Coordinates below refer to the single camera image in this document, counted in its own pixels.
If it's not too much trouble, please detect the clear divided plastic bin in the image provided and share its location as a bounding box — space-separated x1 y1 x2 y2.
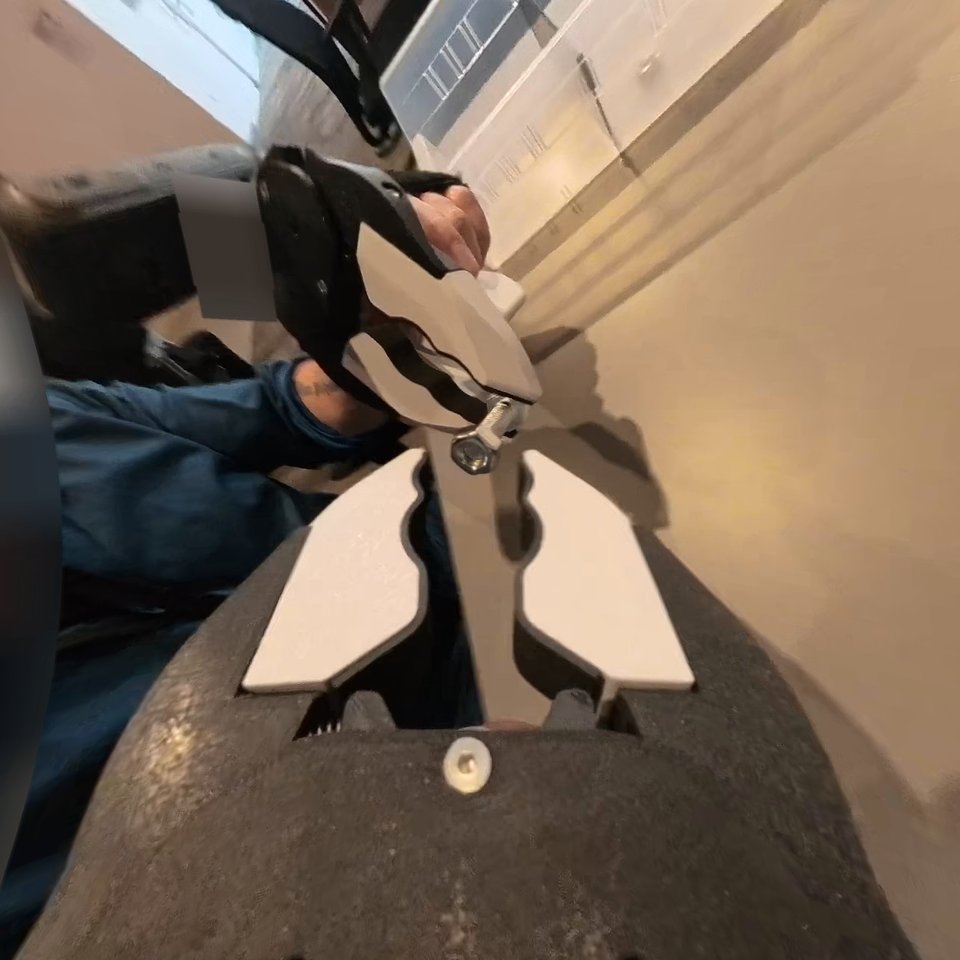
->
378 0 785 204

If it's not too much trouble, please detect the person's blue shirt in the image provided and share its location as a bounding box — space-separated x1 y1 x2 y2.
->
0 360 481 939

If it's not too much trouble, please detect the person's black office chair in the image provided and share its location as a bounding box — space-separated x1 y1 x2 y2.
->
142 330 256 387

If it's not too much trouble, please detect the steel hex nut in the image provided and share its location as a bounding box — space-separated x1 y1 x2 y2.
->
450 429 502 477

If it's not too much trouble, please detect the steel hex bolt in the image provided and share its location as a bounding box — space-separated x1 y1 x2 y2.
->
480 393 526 451

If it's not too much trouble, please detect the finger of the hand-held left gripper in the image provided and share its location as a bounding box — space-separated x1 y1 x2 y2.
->
356 221 543 406
343 330 492 436

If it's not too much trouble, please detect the person's left hand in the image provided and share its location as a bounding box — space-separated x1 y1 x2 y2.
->
408 183 492 273

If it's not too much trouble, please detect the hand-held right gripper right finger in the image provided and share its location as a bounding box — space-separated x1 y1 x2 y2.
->
514 448 697 695

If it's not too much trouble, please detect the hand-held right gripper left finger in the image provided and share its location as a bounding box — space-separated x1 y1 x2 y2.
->
240 448 435 695

